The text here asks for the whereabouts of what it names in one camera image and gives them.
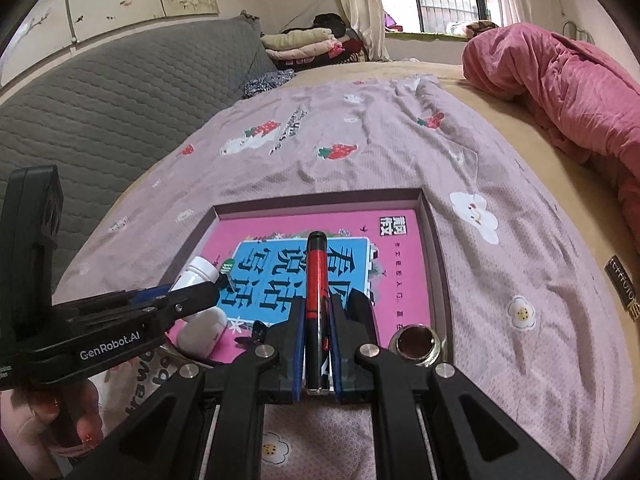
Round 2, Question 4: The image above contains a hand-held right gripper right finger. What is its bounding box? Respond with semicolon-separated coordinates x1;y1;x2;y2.
327;291;576;480

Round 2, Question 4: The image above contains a shallow grey cardboard box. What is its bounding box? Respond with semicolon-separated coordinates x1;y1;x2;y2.
170;187;451;367

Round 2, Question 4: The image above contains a dark mattress label tag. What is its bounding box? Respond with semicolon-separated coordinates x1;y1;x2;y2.
605;255;640;321

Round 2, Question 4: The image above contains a stack of folded clothes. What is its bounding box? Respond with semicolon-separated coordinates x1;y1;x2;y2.
260;12;366;68

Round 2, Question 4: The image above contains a pink and blue book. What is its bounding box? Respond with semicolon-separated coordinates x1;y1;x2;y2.
200;205;433;361

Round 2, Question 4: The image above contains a white pill bottle red label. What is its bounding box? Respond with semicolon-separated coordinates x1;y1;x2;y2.
172;256;228;356

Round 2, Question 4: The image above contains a patterned cloth on windowsill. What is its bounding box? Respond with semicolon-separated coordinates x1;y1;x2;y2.
445;20;501;38

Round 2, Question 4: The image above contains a dark patterned cloth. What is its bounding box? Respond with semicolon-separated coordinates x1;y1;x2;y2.
243;69;296;100

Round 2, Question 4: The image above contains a beige bed sheet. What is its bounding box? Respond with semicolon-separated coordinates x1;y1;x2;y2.
285;57;640;480

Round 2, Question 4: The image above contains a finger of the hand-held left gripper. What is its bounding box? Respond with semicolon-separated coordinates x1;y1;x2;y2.
50;284;176;318
144;280;222;337

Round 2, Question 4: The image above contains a grey quilted headboard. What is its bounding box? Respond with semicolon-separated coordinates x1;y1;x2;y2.
0;15;281;281

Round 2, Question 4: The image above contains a person's left hand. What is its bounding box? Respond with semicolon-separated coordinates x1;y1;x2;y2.
0;380;107;477

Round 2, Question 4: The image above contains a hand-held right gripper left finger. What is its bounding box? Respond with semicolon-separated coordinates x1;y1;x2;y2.
65;295;308;480

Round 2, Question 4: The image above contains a pink quilt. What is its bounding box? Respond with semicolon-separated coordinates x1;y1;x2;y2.
462;22;640;261

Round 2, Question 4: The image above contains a brass metal jar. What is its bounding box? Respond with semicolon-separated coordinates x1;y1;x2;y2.
390;324;446;368

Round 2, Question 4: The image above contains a cream curtain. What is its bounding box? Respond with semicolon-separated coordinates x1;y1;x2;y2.
327;0;388;61

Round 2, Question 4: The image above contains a red lighter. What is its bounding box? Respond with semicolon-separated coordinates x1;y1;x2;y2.
305;231;331;393

